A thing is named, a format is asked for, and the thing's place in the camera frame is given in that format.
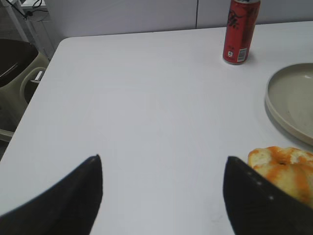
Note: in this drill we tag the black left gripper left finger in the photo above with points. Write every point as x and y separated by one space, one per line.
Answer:
70 207

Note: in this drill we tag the beige plastic chair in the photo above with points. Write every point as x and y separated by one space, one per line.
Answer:
20 63

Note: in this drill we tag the red soda can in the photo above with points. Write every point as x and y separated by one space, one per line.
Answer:
240 27

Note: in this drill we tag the beige round plate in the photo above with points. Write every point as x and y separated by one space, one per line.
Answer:
289 100

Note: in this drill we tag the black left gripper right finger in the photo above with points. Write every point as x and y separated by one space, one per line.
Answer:
255 206

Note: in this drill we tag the orange striped pumpkin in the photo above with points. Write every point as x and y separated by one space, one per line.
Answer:
290 169

